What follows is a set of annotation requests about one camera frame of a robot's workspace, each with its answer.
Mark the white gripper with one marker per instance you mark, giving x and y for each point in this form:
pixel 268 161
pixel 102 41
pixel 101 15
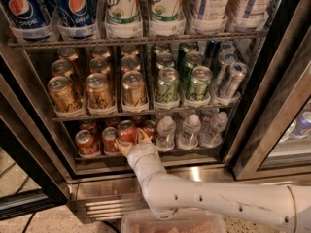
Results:
pixel 140 151

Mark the red coke can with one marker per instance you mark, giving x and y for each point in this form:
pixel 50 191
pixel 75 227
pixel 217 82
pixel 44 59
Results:
pixel 87 145
pixel 127 131
pixel 149 127

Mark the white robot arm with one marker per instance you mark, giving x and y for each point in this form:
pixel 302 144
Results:
pixel 287 208

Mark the front middle orange can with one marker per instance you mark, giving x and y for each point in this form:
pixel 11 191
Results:
pixel 99 92

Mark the front right orange can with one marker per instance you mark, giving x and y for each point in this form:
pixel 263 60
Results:
pixel 133 89

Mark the front left green can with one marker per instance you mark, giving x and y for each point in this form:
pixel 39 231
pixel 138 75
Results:
pixel 167 85

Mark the front left orange can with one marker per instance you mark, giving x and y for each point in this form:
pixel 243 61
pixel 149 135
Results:
pixel 64 95

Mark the second row right orange can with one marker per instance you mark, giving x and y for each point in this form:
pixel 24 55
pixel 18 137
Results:
pixel 130 63

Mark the second row orange can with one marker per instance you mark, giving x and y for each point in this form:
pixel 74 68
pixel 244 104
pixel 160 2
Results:
pixel 100 65
pixel 130 63
pixel 64 67

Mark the front right green can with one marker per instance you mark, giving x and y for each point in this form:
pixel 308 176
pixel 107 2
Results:
pixel 199 83

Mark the second row middle orange can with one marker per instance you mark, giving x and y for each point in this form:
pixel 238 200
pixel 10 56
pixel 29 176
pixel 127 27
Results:
pixel 100 65

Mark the second row left green can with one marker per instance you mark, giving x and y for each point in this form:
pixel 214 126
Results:
pixel 164 60

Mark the second row green can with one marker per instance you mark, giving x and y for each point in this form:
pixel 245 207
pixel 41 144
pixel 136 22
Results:
pixel 191 60
pixel 164 60

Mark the second row right green can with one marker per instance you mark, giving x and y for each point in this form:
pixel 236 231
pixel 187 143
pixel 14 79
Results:
pixel 191 60

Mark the second row left orange can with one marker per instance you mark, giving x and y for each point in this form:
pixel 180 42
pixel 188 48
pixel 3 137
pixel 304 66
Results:
pixel 64 67

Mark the front silver slim can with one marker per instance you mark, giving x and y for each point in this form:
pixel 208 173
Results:
pixel 234 76

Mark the silver slim can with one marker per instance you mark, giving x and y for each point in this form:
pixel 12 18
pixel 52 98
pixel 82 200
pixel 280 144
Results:
pixel 224 60
pixel 234 76

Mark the blue can behind glass door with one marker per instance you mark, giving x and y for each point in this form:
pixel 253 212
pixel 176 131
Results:
pixel 303 125

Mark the left water bottle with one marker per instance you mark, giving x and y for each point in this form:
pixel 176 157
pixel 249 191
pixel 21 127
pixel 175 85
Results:
pixel 165 134

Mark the water bottle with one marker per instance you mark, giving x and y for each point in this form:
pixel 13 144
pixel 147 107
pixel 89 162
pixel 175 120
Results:
pixel 165 134
pixel 211 137
pixel 188 136

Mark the middle water bottle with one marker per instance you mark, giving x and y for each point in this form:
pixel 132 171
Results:
pixel 188 136

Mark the right water bottle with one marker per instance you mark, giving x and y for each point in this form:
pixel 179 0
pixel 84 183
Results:
pixel 211 137

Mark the left 7UP bottle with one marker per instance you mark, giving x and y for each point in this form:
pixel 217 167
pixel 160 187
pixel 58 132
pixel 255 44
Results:
pixel 123 19

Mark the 7up bottle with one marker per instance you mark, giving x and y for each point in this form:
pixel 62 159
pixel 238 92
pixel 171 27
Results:
pixel 123 19
pixel 166 16

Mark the right 7UP bottle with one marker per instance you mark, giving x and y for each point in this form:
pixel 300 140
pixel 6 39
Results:
pixel 166 16

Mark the right Pepsi bottle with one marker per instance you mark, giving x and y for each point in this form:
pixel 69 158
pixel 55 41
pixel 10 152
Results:
pixel 77 17

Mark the pepsi bottle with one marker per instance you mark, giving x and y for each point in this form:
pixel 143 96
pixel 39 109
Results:
pixel 27 14
pixel 77 17

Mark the left white labelled bottle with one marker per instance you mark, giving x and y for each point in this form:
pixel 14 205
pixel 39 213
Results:
pixel 208 16

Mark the white labelled bottle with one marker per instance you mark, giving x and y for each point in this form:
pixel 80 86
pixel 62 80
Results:
pixel 245 15
pixel 208 16

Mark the left Pepsi bottle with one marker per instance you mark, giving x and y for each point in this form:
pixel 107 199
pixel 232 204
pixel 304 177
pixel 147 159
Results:
pixel 27 14

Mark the right white labelled bottle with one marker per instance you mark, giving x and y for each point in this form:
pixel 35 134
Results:
pixel 245 15

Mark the middle wire shelf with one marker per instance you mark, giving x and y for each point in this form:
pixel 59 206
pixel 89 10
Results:
pixel 143 113

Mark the wire shelf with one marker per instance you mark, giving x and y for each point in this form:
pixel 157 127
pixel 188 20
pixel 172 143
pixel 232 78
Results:
pixel 133 41
pixel 143 113

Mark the top wire shelf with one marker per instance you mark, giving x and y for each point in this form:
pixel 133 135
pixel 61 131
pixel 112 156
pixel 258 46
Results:
pixel 133 41

